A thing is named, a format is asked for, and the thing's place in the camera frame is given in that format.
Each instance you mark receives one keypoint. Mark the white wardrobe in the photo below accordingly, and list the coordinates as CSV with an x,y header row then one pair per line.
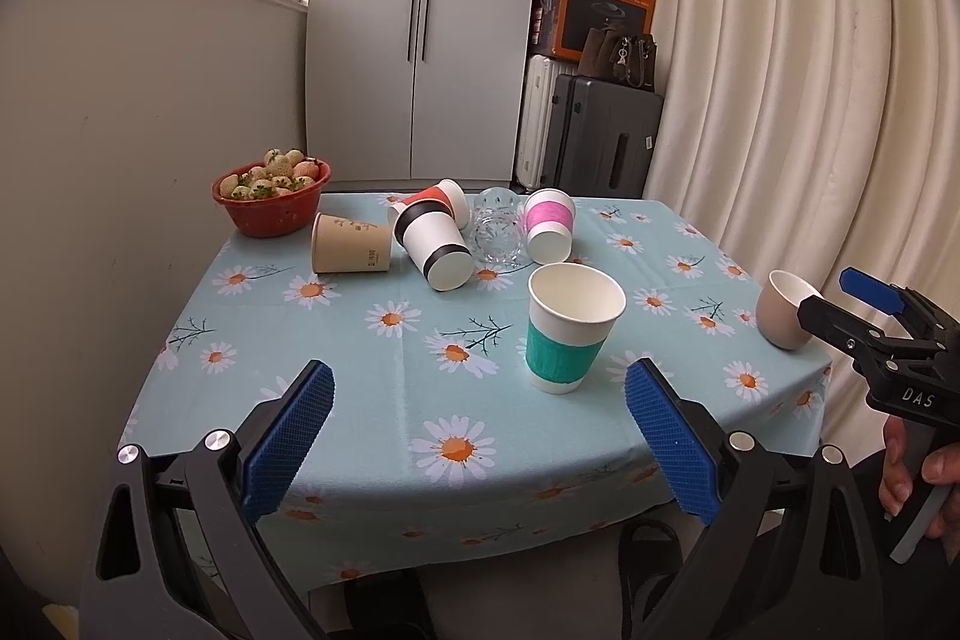
x,y
420,25

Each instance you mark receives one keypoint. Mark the pile of pale strawberries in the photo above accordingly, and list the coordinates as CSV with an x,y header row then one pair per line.
x,y
274,171

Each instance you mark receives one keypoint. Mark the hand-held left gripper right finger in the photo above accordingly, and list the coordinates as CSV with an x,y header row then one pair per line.
x,y
671,446

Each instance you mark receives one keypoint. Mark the pink banded paper cup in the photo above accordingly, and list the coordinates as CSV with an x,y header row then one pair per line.
x,y
550,227

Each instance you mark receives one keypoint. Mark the dark object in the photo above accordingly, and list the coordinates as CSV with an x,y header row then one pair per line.
x,y
382,606

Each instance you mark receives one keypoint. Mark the teal banded paper cup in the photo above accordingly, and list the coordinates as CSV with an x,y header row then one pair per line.
x,y
566,332

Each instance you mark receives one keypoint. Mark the black and white paper cup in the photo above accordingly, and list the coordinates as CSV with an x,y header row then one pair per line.
x,y
435,246

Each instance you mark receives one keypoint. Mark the clear glass cup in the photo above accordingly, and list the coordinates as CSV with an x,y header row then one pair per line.
x,y
499,227

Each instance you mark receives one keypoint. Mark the cream curtain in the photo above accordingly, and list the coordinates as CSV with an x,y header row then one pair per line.
x,y
787,48

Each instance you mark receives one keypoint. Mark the black slipper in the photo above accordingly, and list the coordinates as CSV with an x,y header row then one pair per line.
x,y
651,561

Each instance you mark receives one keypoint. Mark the person's dark pants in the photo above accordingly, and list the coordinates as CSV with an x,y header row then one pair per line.
x,y
922,595

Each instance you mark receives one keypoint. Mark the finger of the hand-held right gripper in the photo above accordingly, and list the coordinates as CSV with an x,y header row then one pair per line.
x,y
829,319
874,291

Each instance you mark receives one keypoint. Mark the red colander bowl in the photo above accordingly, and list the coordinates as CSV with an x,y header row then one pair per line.
x,y
266,212

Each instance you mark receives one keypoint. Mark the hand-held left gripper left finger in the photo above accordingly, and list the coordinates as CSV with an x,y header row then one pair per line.
x,y
289,437

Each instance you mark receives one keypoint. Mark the beige ceramic cup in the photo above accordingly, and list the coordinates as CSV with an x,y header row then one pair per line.
x,y
780,314

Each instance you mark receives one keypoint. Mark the white suitcase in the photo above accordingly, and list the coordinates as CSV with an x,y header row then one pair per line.
x,y
536,123

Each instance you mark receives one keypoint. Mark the grey suitcase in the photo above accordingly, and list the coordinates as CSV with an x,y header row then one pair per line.
x,y
604,138

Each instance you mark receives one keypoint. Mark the beige paper cup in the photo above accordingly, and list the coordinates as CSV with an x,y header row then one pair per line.
x,y
349,242

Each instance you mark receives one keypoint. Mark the brown handbag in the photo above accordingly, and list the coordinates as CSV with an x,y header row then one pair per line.
x,y
619,57

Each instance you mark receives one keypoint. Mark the person's right hand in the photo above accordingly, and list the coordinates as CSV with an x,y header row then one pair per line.
x,y
930,471

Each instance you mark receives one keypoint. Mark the red paper cup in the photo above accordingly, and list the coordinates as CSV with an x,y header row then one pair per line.
x,y
442,197

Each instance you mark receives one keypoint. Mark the daisy print blue tablecloth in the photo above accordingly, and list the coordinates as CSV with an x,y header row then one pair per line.
x,y
390,385

